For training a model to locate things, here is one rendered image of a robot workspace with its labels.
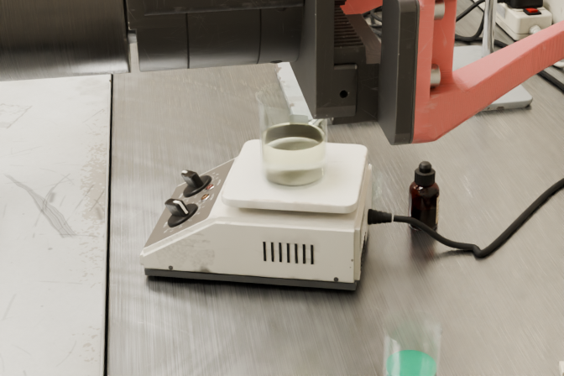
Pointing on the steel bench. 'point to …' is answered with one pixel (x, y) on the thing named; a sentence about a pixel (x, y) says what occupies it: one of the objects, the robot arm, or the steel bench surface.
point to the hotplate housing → (270, 245)
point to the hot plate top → (352, 170)
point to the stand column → (489, 15)
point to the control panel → (191, 202)
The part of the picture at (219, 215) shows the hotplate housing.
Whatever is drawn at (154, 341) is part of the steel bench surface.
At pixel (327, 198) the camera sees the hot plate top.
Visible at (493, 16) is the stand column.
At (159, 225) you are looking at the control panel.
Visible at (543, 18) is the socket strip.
